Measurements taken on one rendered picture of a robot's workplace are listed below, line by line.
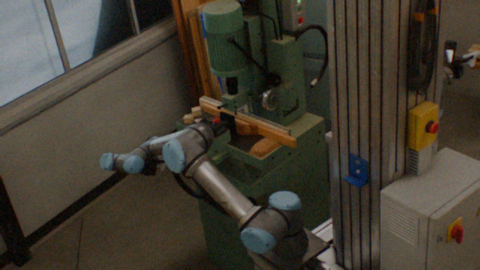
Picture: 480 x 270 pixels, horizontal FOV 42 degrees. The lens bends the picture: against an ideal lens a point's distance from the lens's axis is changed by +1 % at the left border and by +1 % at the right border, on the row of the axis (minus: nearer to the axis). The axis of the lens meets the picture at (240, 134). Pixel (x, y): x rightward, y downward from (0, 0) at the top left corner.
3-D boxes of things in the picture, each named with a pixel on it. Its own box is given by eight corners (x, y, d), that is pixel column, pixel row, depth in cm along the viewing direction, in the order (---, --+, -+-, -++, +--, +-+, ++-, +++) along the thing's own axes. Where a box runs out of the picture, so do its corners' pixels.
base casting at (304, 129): (188, 156, 320) (186, 141, 315) (263, 109, 353) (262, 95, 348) (250, 187, 292) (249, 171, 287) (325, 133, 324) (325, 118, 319)
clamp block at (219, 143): (191, 148, 296) (188, 133, 291) (211, 136, 304) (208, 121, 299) (212, 159, 287) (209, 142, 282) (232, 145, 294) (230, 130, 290)
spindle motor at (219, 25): (203, 73, 291) (193, 9, 274) (229, 58, 301) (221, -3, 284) (229, 82, 279) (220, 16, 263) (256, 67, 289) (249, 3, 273)
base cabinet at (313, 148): (207, 258, 357) (187, 157, 320) (273, 207, 390) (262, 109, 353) (264, 295, 328) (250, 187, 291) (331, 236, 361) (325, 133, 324)
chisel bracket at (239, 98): (223, 111, 300) (220, 95, 296) (242, 99, 308) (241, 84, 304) (233, 115, 296) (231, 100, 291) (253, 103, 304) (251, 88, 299)
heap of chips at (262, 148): (247, 152, 283) (245, 145, 281) (267, 138, 291) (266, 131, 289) (261, 158, 277) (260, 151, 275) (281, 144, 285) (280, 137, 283)
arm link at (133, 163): (147, 148, 258) (130, 146, 265) (127, 161, 250) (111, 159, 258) (153, 164, 261) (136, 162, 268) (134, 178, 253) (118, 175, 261)
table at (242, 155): (162, 139, 312) (160, 129, 309) (206, 114, 329) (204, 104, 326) (248, 181, 274) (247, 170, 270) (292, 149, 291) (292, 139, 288)
